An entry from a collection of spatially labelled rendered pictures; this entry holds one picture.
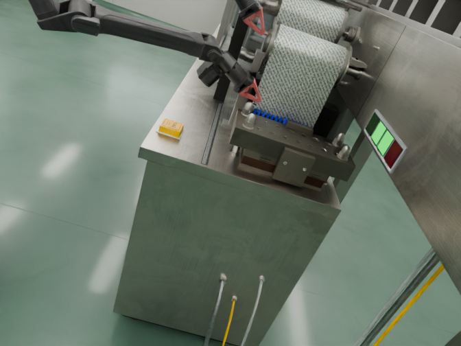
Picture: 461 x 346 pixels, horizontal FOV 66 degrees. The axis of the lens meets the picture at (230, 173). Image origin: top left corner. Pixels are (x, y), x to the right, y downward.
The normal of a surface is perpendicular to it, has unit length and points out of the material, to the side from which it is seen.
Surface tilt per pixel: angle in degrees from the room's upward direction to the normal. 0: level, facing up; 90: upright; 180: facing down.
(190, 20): 90
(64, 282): 0
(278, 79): 90
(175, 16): 90
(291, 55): 90
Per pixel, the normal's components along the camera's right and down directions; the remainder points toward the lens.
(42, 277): 0.30, -0.81
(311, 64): -0.07, 0.51
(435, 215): -0.95, -0.30
